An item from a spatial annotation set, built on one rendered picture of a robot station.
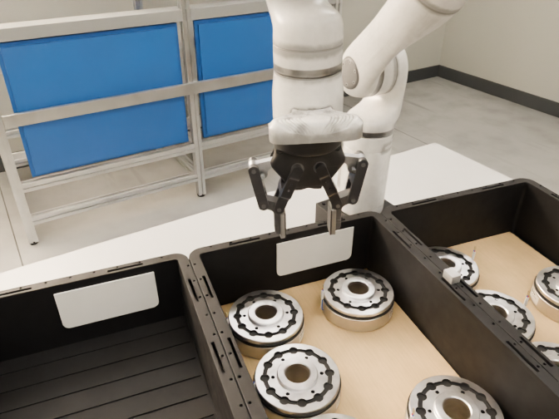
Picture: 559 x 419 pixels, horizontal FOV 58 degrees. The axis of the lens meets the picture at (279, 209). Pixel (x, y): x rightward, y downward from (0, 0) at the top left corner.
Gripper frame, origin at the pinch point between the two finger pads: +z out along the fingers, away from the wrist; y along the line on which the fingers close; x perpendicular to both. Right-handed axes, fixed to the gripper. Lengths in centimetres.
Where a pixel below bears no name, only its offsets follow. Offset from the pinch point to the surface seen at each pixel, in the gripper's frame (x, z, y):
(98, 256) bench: -36, 30, 39
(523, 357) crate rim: 16.7, 7.6, -20.9
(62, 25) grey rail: -158, 9, 75
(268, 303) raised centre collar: -0.5, 13.4, 5.3
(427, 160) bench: -75, 33, -45
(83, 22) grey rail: -162, 9, 68
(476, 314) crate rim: 10.2, 7.5, -18.5
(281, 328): 3.8, 14.0, 3.8
